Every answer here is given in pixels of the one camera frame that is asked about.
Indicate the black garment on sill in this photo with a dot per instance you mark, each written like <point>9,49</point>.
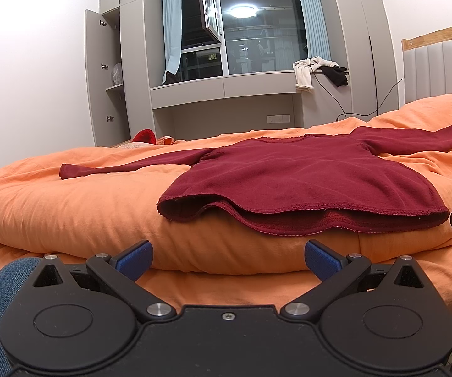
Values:
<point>336,74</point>

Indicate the orange duvet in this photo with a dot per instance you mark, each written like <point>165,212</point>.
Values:
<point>216,261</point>

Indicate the window with open sash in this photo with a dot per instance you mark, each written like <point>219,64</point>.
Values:
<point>230,37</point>

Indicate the dark red knit sweater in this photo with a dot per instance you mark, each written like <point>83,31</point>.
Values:
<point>309,184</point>

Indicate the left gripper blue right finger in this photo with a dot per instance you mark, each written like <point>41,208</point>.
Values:
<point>339,275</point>

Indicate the light blue curtain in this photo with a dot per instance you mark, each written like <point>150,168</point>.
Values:
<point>315,29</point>
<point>172,31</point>

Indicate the left light blue curtain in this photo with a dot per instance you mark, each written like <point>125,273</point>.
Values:
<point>172,31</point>

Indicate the bright red garment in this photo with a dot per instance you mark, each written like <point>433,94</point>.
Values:
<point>145,136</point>

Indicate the white garment on sill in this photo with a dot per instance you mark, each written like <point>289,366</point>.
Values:
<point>303,69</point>

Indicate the grey padded headboard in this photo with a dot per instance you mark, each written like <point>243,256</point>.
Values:
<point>427,65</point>

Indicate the right light blue curtain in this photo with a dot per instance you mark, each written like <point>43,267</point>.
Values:
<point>315,29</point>

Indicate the open wardrobe door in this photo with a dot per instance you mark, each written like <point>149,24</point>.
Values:
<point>103,77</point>

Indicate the pink patterned bedsheet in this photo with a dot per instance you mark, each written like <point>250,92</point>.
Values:
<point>165,140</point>

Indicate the white wall socket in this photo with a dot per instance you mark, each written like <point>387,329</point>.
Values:
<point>278,119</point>

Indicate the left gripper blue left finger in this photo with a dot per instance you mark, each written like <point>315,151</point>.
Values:
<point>117,276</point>

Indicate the grey wardrobe unit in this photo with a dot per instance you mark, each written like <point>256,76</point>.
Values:
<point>359,39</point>

